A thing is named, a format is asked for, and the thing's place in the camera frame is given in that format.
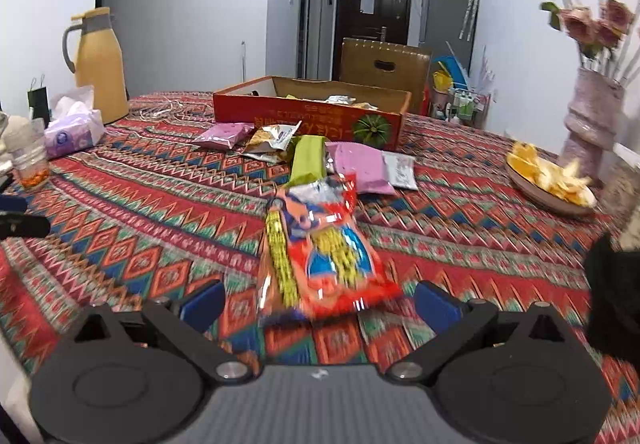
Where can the plate of orange peels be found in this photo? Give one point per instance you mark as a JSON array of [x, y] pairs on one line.
[[550, 173]]

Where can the red cardboard box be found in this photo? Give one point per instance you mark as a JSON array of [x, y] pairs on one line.
[[300, 116]]

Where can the grey refrigerator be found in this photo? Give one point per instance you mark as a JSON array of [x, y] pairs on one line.
[[450, 23]]

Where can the purple tissue pack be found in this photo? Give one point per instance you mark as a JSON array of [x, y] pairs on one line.
[[70, 136]]

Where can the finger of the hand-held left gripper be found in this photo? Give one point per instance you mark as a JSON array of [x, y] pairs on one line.
[[25, 226], [12, 204]]

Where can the brown plate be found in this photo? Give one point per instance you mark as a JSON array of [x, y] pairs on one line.
[[540, 201]]

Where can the black paper gift bag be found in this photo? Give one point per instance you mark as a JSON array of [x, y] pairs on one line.
[[39, 103]]

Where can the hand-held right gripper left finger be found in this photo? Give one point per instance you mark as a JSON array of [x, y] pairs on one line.
[[202, 304]]

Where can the green snack packet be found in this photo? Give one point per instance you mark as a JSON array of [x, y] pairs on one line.
[[307, 156]]

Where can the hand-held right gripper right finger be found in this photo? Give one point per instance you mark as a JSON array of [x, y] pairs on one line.
[[437, 306]]

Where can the small orange snack packet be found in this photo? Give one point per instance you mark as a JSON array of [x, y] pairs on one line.
[[265, 156]]

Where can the plain silver snack packet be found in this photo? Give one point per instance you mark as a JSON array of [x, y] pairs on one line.
[[400, 171]]

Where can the pink ribbed vase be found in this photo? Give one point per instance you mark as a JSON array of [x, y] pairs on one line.
[[590, 113]]

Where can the blue plastic item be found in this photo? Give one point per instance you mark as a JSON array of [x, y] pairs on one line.
[[450, 66]]

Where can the glass cup with goji berries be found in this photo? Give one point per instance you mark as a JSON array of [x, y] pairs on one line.
[[30, 158]]

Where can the pink snack packet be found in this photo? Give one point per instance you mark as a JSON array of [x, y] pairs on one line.
[[357, 166], [225, 133]]

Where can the pile of assorted snacks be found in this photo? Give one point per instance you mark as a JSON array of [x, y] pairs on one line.
[[340, 101]]

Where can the hanging folded umbrella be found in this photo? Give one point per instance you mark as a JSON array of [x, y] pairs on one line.
[[470, 8]]

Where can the dark entrance door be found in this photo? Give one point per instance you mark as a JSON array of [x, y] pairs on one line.
[[350, 23]]

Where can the black cloth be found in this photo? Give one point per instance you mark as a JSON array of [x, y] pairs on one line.
[[615, 284]]

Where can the silver snack packet food print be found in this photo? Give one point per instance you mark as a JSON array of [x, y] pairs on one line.
[[275, 133]]

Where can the side door frame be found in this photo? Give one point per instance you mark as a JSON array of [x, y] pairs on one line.
[[307, 18]]

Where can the yellow thermos jug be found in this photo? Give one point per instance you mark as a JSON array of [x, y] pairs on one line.
[[100, 73]]

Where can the large red snack bag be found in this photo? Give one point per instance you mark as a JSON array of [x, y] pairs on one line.
[[325, 254]]

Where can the pale pink decorative grass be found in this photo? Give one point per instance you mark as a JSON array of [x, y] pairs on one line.
[[484, 71]]

